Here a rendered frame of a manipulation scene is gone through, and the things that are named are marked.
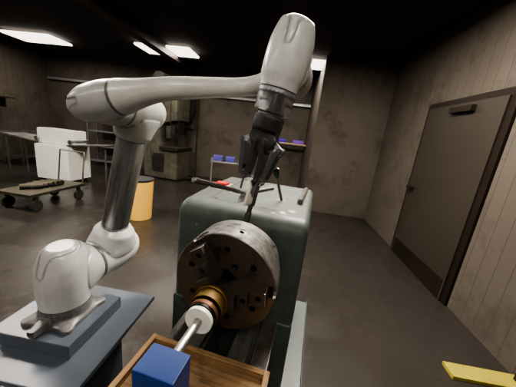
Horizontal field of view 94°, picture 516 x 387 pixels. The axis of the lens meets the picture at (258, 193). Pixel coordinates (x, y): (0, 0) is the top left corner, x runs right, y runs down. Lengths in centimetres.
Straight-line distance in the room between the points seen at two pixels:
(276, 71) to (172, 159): 629
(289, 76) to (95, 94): 52
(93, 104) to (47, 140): 589
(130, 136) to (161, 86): 29
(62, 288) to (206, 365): 54
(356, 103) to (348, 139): 70
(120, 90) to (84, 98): 11
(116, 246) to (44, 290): 24
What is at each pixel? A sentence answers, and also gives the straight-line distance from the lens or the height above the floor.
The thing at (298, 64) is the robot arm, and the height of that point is 167.
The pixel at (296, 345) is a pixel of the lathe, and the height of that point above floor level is 54.
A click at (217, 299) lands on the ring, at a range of 66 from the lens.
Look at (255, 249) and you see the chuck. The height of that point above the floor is 121.
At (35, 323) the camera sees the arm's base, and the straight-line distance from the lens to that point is 115.
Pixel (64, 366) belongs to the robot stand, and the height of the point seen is 75.
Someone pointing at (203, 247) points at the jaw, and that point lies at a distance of 70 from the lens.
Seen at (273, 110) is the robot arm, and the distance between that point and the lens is 57.
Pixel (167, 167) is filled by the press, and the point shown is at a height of 34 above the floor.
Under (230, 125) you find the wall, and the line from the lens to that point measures 745.
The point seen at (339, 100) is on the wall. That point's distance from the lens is 530.
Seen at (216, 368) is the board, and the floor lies 88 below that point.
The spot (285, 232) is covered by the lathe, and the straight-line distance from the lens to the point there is 81.
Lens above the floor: 152
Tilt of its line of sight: 14 degrees down
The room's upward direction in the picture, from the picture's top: 7 degrees clockwise
